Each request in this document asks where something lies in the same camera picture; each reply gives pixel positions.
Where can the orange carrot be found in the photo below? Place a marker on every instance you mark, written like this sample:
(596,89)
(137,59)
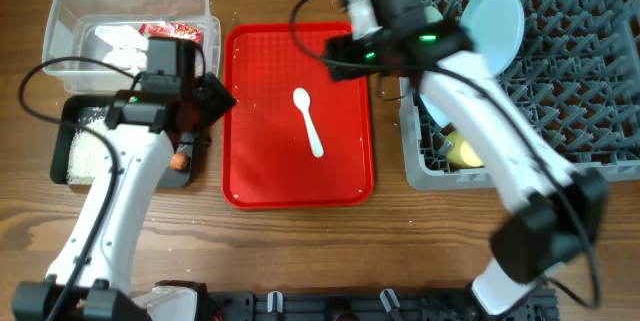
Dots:
(179,161)

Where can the red snack wrapper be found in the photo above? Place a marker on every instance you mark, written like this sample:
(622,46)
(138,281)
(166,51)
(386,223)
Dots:
(174,30)

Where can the yellow plastic cup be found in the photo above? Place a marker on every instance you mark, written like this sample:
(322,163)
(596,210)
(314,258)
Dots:
(460,152)

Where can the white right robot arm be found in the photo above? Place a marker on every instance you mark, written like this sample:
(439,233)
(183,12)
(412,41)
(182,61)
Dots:
(555,209)

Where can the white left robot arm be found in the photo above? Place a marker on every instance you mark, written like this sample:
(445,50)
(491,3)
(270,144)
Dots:
(91,277)

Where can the green bowl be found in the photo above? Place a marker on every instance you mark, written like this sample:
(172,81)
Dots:
(433,15)

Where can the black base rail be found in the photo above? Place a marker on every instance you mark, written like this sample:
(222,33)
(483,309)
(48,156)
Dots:
(388,304)

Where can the small light blue bowl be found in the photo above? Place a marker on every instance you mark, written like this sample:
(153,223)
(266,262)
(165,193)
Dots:
(436,114)

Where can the white plastic spoon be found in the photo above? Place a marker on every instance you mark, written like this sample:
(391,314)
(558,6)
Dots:
(302,101)

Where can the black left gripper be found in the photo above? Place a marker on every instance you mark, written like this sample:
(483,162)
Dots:
(216,99)

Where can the black waste tray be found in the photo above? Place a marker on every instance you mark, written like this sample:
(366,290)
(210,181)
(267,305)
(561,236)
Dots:
(72,110)

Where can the red plastic tray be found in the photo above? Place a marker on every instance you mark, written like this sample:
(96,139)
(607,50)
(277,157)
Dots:
(266,157)

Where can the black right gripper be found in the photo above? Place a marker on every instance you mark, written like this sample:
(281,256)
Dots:
(341,58)

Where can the crumpled white paper waste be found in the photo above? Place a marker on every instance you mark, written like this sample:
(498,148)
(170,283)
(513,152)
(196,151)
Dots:
(128,47)

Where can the large light blue plate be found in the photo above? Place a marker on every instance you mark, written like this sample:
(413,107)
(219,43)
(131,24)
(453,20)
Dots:
(497,30)

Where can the white rice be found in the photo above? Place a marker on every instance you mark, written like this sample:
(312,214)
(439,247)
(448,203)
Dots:
(87,153)

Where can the grey dishwasher rack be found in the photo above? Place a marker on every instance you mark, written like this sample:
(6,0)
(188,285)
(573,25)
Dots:
(576,79)

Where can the clear plastic bin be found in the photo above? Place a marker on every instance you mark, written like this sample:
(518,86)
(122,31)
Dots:
(71,31)

